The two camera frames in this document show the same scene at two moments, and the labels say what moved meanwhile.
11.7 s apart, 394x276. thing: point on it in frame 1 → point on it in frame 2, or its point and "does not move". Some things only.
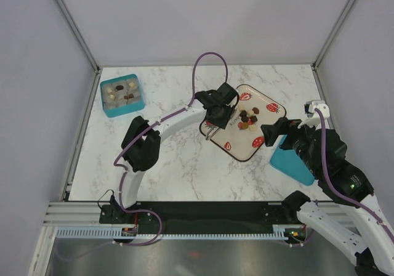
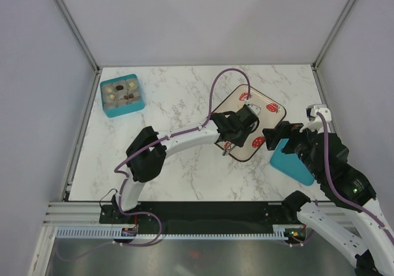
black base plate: x=202 y=217 does not move
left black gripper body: x=222 y=118 → x=242 y=135
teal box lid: x=287 y=162 does not move
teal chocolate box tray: x=122 y=95 does not move
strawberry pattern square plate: x=242 y=136 does not move
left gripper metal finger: x=213 y=129 → x=226 y=151
